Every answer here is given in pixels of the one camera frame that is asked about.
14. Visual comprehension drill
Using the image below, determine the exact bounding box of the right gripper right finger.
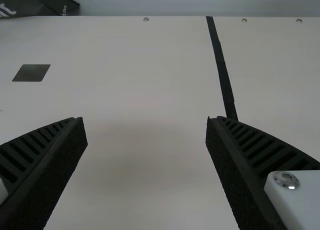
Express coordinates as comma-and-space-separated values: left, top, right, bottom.
204, 115, 320, 230

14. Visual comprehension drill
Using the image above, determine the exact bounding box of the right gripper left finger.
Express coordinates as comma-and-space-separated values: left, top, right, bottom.
0, 116, 89, 230

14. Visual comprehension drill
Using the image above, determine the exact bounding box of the small square scanner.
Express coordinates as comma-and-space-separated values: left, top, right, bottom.
11, 63, 52, 83

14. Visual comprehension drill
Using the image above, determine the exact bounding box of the black strip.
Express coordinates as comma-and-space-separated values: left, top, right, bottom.
205, 15, 240, 122

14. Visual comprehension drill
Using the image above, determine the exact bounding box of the dark grey bag with straps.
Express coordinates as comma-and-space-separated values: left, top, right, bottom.
0, 0, 81, 20

